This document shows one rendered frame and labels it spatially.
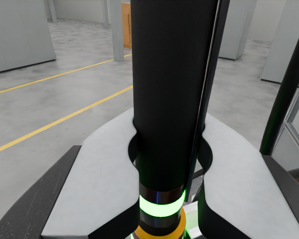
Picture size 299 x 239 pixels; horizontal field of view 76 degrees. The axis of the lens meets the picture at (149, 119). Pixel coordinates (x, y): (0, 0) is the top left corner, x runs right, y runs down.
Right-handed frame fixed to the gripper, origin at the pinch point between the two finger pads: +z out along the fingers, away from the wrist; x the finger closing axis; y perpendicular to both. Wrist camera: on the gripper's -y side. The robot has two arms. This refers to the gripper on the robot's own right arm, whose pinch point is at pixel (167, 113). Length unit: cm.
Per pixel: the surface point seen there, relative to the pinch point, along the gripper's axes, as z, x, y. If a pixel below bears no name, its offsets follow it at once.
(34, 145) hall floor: 183, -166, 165
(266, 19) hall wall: 1100, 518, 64
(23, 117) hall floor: 251, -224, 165
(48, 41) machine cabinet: 583, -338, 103
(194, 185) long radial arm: 40, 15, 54
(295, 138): 92, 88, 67
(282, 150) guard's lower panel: 100, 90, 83
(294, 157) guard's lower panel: 85, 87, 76
